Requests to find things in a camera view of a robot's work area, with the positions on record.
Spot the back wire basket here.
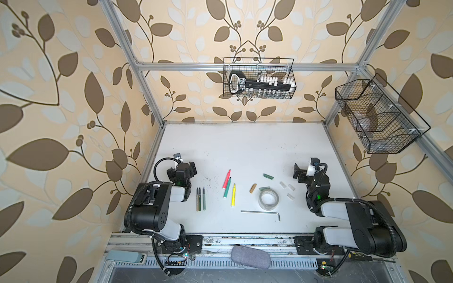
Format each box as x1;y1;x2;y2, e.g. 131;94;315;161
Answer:
222;57;297;100

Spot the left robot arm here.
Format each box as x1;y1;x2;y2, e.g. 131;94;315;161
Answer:
124;153;204;276

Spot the dark green pen cap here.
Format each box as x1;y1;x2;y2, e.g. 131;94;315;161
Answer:
263;173;274;180

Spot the grey remote device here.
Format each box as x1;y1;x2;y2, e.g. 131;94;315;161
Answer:
106;250;147;265

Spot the olive green fineliner pen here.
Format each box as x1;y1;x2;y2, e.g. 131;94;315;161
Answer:
198;187;202;211

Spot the yellow highlighter pen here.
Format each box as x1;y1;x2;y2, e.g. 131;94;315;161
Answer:
231;183;237;207

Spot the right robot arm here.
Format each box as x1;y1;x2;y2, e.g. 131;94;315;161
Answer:
293;158;408;277

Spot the right wire basket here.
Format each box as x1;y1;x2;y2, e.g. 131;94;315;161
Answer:
335;73;431;154

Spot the pink highlighter pen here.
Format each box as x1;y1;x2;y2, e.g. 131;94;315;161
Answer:
222;169;231;189

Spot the grey fabric pouch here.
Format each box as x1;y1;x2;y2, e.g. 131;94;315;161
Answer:
231;246;271;270

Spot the wire basket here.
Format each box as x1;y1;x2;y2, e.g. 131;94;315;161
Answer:
335;73;431;154
222;57;297;100

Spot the brown fineliner pen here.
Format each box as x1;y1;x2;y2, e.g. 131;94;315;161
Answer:
196;187;201;212

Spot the black socket holder tool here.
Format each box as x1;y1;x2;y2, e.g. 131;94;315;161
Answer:
226;71;296;95

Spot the clear tape roll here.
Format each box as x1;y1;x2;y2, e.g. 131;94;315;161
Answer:
258;189;280;211

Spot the teal highlighter pen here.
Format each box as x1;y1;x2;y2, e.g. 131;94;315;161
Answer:
223;177;231;199

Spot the metal hex key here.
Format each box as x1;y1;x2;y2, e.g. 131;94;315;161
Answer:
241;210;281;222

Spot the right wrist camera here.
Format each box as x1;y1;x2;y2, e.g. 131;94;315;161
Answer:
306;158;321;176

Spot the yellow black screwdriver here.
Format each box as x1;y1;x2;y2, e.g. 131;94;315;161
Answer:
348;251;373;262

